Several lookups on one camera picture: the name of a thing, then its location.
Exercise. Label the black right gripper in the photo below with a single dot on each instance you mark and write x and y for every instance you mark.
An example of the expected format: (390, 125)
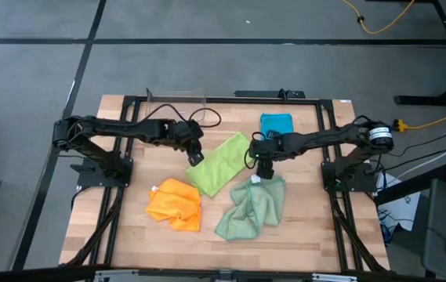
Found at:
(265, 150)

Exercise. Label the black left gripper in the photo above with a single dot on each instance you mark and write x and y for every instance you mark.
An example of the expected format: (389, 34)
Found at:
(195, 154)

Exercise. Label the lime green microfiber towel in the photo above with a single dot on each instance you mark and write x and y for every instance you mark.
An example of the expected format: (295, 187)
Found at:
(222, 164)

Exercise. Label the teal blue microfiber towel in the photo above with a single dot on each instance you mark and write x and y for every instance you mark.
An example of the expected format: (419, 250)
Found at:
(277, 122)

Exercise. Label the sage green microfiber towel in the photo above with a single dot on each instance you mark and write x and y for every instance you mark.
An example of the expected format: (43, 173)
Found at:
(252, 211)

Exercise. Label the clear plastic bin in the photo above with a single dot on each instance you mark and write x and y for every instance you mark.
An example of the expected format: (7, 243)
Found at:
(156, 98)

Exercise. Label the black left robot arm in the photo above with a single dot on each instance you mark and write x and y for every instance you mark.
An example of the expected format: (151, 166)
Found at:
(128, 127)

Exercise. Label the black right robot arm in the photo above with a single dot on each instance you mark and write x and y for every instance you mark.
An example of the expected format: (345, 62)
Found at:
(324, 137)

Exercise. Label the orange microfiber towel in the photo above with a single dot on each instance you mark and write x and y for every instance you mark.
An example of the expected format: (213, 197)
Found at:
(175, 205)

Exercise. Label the black table beam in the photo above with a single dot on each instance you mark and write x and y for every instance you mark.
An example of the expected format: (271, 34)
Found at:
(410, 187)

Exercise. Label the white paper sheet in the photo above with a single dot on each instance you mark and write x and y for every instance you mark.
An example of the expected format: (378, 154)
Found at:
(407, 203)

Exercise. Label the black overhead rig beam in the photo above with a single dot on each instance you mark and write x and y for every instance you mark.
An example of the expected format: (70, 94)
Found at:
(30, 274)

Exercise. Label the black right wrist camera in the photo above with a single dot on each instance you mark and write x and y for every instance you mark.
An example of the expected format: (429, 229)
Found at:
(273, 135)

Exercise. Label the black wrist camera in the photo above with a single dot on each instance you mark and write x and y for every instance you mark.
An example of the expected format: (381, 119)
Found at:
(273, 135)
(189, 128)

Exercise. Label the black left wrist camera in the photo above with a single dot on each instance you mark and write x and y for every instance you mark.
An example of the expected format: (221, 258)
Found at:
(189, 128)

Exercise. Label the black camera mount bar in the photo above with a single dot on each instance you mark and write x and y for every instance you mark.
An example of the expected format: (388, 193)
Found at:
(269, 94)

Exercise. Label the black aluminium table frame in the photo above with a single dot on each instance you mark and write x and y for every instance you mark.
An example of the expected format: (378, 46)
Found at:
(309, 101)

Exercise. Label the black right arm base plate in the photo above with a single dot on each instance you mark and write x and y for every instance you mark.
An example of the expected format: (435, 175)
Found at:
(365, 185)

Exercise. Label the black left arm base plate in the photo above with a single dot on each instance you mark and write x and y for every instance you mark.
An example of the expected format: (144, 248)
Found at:
(89, 181)

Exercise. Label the silver metal bracket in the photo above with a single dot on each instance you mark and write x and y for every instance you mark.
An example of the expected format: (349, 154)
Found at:
(332, 278)

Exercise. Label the black desk leg frame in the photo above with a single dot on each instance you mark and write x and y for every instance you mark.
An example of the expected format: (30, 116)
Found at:
(422, 100)

